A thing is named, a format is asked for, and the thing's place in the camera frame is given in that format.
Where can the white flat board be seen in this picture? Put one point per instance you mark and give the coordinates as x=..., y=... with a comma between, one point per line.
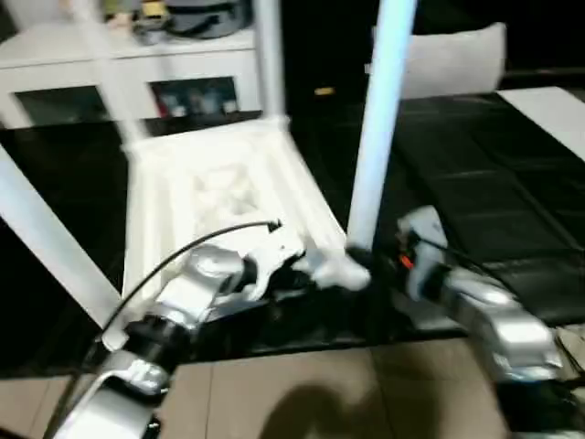
x=548, y=114

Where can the white plastic table leg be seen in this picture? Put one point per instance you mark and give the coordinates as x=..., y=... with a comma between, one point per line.
x=50, y=238
x=379, y=119
x=105, y=73
x=270, y=55

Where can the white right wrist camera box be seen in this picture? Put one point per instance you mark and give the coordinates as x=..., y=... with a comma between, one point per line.
x=420, y=224

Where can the black cabinet with yellow label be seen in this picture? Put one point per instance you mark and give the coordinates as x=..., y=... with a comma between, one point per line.
x=320, y=55

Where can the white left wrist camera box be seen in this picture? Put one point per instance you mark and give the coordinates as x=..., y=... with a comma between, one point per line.
x=274, y=249

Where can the grey pillow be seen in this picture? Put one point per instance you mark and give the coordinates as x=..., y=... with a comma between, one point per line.
x=448, y=59

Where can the colourful clutter bundle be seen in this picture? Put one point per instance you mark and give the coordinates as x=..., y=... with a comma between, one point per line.
x=137, y=14

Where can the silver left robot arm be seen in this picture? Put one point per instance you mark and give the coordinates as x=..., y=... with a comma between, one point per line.
x=174, y=320

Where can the white sideboard cabinet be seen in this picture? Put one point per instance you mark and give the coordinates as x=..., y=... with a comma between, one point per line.
x=64, y=64

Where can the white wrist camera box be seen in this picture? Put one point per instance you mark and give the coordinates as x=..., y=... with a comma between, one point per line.
x=274, y=249
x=420, y=224

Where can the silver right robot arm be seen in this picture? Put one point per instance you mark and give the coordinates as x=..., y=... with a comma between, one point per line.
x=503, y=320

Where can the white plastic table top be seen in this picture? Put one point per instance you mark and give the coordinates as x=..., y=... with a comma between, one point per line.
x=219, y=183

